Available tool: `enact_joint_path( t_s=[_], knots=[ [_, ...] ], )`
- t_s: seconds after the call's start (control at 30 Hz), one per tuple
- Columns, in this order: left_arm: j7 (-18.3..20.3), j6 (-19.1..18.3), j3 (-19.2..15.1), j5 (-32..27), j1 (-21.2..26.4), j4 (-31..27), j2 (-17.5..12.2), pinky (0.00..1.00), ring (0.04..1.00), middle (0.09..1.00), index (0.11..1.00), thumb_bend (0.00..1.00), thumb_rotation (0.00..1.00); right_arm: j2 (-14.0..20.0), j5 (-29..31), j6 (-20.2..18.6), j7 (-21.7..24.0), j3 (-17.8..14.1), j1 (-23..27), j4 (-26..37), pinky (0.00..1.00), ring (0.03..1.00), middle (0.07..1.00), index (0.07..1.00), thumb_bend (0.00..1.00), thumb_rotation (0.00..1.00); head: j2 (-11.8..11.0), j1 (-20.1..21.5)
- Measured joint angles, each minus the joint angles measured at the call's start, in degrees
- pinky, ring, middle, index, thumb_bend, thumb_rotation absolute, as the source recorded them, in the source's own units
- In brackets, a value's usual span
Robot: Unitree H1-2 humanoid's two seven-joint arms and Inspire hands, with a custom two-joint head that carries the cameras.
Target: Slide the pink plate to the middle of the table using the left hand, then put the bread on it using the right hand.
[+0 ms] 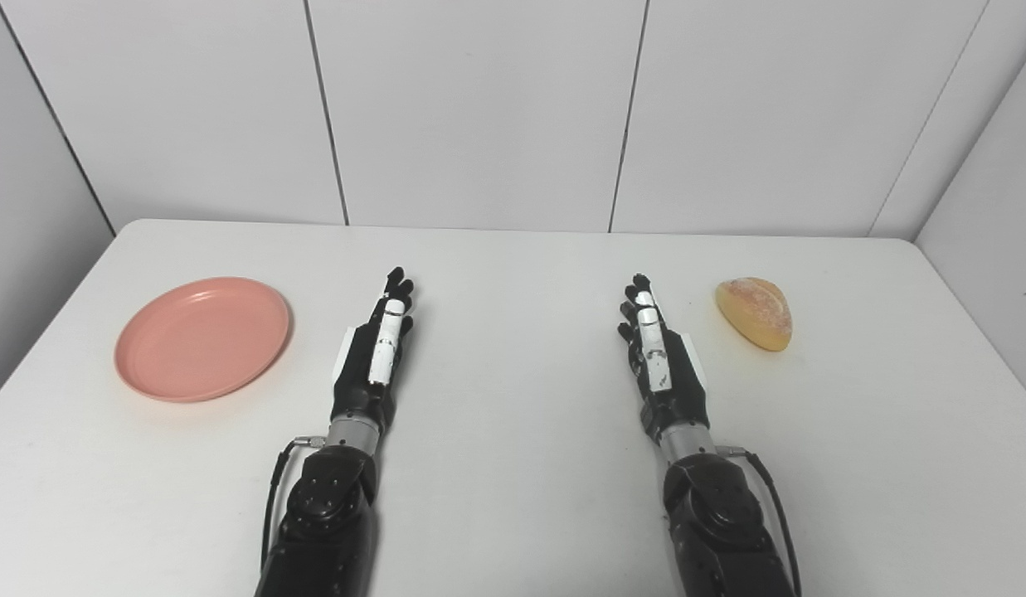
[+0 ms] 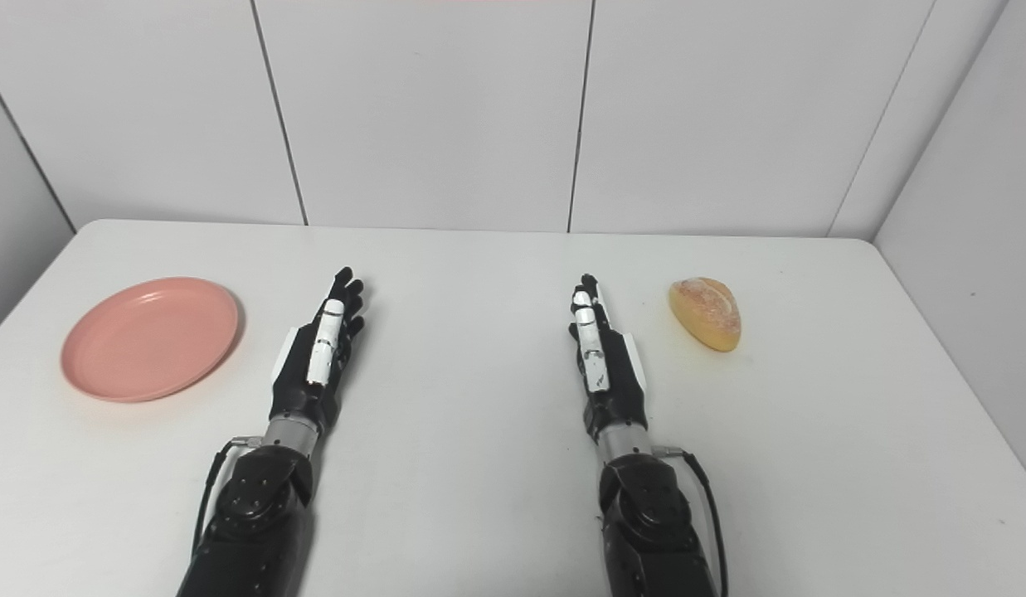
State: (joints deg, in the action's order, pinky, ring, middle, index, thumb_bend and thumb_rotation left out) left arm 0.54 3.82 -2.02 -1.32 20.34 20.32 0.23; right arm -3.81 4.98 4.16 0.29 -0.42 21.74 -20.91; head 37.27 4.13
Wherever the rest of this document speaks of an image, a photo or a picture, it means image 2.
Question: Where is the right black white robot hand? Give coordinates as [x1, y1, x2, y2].
[568, 274, 649, 440]

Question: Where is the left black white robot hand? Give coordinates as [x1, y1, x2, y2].
[269, 266, 367, 430]

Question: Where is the golden bread roll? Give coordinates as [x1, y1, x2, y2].
[668, 277, 742, 353]

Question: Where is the pink round plate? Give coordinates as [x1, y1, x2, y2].
[61, 277, 241, 404]

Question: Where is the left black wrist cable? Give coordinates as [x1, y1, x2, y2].
[192, 435, 262, 558]

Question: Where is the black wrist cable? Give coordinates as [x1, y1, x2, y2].
[192, 435, 262, 558]
[652, 447, 729, 597]

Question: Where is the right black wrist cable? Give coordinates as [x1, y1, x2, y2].
[652, 447, 729, 597]

